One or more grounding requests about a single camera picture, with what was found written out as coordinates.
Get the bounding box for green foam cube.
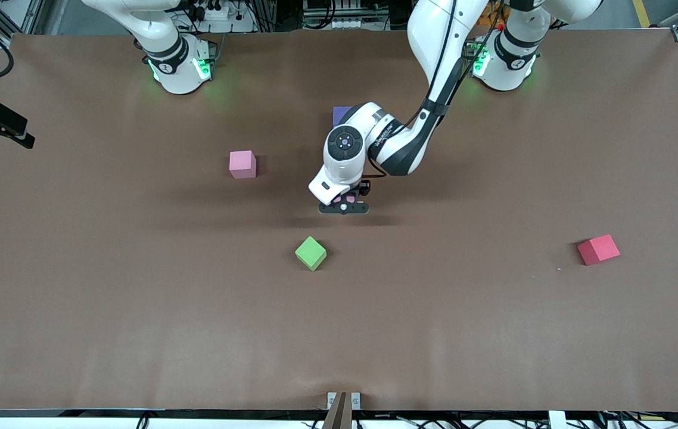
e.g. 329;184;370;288
294;235;328;272

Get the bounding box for bag of orange items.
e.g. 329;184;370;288
484;0;509;30

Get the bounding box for brown paper table cover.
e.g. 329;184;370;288
0;29;678;413

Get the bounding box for red foam cube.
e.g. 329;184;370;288
577;234;621;266

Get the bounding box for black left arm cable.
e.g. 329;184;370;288
366;0;509;178

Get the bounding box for small metal bracket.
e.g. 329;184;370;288
327;391;361;411

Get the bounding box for brown wooden post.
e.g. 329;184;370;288
322;391;353;429

